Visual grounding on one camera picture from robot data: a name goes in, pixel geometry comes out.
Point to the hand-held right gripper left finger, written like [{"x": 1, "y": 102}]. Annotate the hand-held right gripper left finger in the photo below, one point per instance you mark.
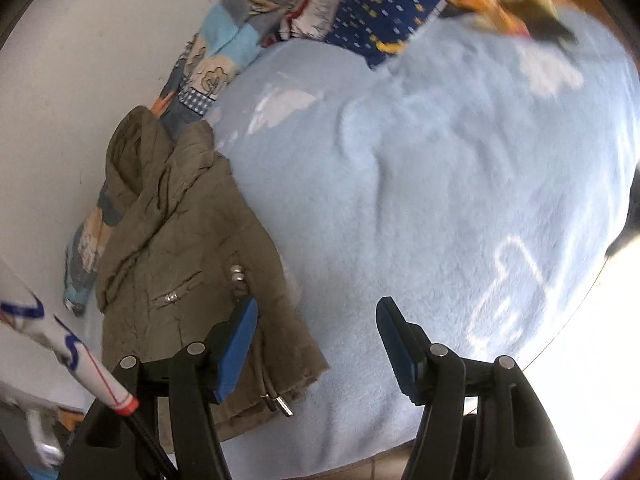
[{"x": 235, "y": 350}]

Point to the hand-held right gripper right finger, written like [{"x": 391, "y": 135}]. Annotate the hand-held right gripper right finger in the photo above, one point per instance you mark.
[{"x": 400, "y": 355}]

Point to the olive quilted jacket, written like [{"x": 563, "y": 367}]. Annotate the olive quilted jacket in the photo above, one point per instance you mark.
[{"x": 175, "y": 240}]

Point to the white printed tube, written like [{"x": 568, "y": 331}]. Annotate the white printed tube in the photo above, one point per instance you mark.
[{"x": 65, "y": 345}]

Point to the light blue fleece blanket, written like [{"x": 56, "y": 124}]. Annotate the light blue fleece blanket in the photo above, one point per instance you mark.
[{"x": 425, "y": 185}]

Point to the white plastic object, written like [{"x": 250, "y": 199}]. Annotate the white plastic object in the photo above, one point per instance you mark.
[{"x": 42, "y": 440}]

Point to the patchwork printed quilt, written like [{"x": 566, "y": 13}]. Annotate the patchwork printed quilt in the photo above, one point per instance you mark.
[{"x": 225, "y": 45}]

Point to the navy star print pillow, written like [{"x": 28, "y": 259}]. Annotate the navy star print pillow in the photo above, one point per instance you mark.
[{"x": 375, "y": 15}]

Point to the maroon white patterned pillow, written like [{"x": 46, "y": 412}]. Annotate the maroon white patterned pillow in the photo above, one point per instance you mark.
[{"x": 315, "y": 5}]

